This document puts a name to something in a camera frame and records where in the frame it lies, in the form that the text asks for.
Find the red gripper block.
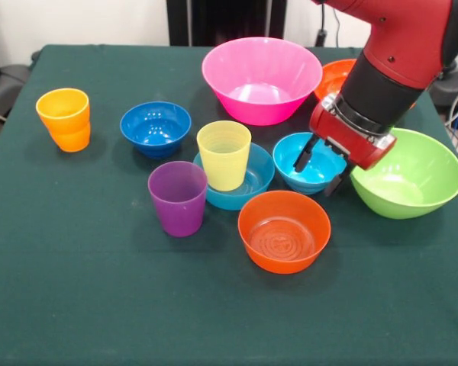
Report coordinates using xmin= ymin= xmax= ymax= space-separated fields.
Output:
xmin=292 ymin=94 xmax=398 ymax=197

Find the small cyan bowl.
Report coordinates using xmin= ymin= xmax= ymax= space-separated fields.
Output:
xmin=272 ymin=132 xmax=349 ymax=195

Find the medium blue bowl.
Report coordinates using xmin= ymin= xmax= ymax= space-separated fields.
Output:
xmin=192 ymin=143 xmax=276 ymax=211

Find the small orange bowl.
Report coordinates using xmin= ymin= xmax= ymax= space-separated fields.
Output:
xmin=237 ymin=190 xmax=332 ymax=275

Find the yellow plastic cup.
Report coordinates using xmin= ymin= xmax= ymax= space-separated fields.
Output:
xmin=196 ymin=120 xmax=253 ymax=192

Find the large pink bowl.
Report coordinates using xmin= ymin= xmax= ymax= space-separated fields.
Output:
xmin=201 ymin=37 xmax=324 ymax=127

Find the purple plastic cup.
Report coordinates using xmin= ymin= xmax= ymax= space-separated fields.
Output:
xmin=147 ymin=160 xmax=208 ymax=238

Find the small dark blue bowl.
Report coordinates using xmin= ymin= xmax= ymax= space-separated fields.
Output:
xmin=119 ymin=101 xmax=192 ymax=160

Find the large red-orange bowl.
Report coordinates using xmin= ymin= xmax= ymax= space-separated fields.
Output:
xmin=313 ymin=58 xmax=418 ymax=111

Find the large lime green bowl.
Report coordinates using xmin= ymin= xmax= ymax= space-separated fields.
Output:
xmin=350 ymin=127 xmax=458 ymax=220

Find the dark green table cloth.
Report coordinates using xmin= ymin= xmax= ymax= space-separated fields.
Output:
xmin=0 ymin=44 xmax=458 ymax=366

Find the orange plastic cup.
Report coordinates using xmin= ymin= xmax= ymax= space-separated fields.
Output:
xmin=35 ymin=88 xmax=92 ymax=153

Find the black wall cable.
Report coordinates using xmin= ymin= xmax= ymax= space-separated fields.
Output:
xmin=315 ymin=2 xmax=341 ymax=49

